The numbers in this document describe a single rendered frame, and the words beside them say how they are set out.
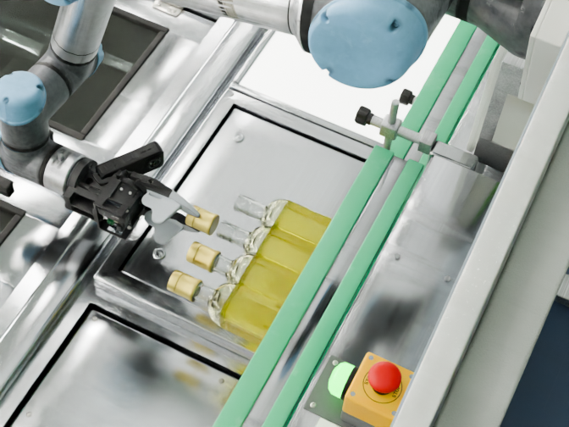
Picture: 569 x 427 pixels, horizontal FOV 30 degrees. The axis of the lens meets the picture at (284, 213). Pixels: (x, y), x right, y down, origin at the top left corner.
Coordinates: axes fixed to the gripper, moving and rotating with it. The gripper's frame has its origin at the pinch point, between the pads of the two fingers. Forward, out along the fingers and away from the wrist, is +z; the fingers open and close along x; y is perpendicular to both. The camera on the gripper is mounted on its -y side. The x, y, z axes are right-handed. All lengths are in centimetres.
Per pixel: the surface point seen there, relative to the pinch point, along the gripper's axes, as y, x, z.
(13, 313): 22.0, -14.7, -22.1
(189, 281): 11.5, 1.6, 5.6
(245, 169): -20.3, -12.7, -1.5
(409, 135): -18.9, 15.5, 26.6
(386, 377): 24, 26, 40
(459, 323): 26, 48, 46
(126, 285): 10.2, -11.8, -7.4
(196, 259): 7.2, 0.8, 4.3
